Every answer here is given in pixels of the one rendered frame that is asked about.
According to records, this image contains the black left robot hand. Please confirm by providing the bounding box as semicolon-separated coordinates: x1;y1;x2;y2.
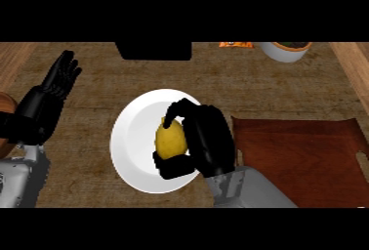
0;50;84;146

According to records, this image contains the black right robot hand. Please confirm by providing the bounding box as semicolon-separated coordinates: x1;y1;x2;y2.
152;98;237;181

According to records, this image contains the yellow lemon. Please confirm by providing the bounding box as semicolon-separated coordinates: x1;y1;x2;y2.
153;116;188;161

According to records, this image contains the white round plate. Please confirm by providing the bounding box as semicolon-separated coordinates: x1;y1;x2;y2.
109;88;205;195

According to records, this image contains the brown wooden tray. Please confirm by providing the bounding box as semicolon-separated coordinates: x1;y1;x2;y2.
230;115;369;209

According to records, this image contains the round brown wooden board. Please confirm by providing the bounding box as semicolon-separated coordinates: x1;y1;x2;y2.
0;91;20;156

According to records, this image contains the black box appliance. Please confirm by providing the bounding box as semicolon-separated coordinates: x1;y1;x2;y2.
113;41;193;62

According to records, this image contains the orange snack packet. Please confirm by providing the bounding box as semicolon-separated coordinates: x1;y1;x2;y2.
216;41;255;49

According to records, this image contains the white plant pot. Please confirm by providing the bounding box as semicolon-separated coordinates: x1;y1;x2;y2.
258;41;314;63

